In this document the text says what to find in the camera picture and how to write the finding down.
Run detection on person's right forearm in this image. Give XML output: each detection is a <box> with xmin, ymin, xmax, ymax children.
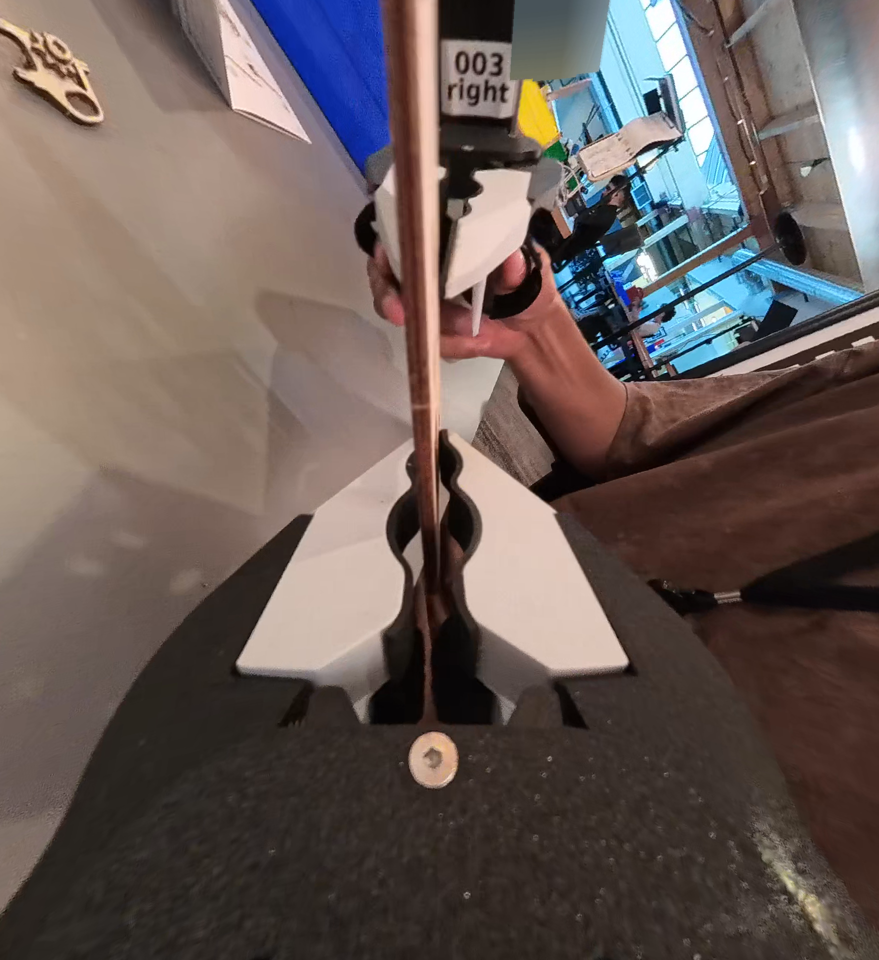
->
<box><xmin>510</xmin><ymin>296</ymin><xmax>630</xmax><ymax>481</ymax></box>

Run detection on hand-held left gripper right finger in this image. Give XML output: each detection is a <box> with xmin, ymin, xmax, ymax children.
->
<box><xmin>439</xmin><ymin>431</ymin><xmax>631</xmax><ymax>715</ymax></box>

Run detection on black lanyard strap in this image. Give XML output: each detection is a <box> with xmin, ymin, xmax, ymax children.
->
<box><xmin>645</xmin><ymin>540</ymin><xmax>879</xmax><ymax>618</ymax></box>

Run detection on grey rectangular air duct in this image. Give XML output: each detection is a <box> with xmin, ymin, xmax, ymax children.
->
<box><xmin>792</xmin><ymin>0</ymin><xmax>879</xmax><ymax>295</ymax></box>

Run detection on white instruction booklet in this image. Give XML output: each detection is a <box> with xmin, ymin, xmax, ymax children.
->
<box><xmin>173</xmin><ymin>0</ymin><xmax>313</xmax><ymax>144</ymax></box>

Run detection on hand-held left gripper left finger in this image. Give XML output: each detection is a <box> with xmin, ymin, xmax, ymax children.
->
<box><xmin>235</xmin><ymin>438</ymin><xmax>427</xmax><ymax>720</ymax></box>

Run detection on black round disc on pole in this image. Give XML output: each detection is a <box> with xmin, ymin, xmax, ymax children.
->
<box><xmin>709</xmin><ymin>211</ymin><xmax>810</xmax><ymax>282</ymax></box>

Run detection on wooden parts sheet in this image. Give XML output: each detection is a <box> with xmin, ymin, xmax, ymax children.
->
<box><xmin>381</xmin><ymin>0</ymin><xmax>448</xmax><ymax>725</ymax></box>

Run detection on blue plastic bin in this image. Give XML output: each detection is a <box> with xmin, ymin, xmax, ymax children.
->
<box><xmin>248</xmin><ymin>0</ymin><xmax>396</xmax><ymax>177</ymax></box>

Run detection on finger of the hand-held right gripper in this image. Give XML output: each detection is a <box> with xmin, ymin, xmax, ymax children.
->
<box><xmin>441</xmin><ymin>168</ymin><xmax>536</xmax><ymax>300</ymax></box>
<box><xmin>372</xmin><ymin>165</ymin><xmax>411</xmax><ymax>267</ymax></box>

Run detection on printed paper strip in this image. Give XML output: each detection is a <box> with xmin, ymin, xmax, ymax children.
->
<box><xmin>576</xmin><ymin>116</ymin><xmax>688</xmax><ymax>183</ymax></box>

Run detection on wooden frame piece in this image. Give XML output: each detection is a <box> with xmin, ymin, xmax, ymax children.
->
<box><xmin>0</xmin><ymin>16</ymin><xmax>105</xmax><ymax>126</ymax></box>

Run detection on person's right hand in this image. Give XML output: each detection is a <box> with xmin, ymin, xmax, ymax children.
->
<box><xmin>366</xmin><ymin>247</ymin><xmax>562</xmax><ymax>363</ymax></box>

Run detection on framed marker poster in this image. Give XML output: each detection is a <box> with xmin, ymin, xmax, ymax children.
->
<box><xmin>679</xmin><ymin>288</ymin><xmax>879</xmax><ymax>380</ymax></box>

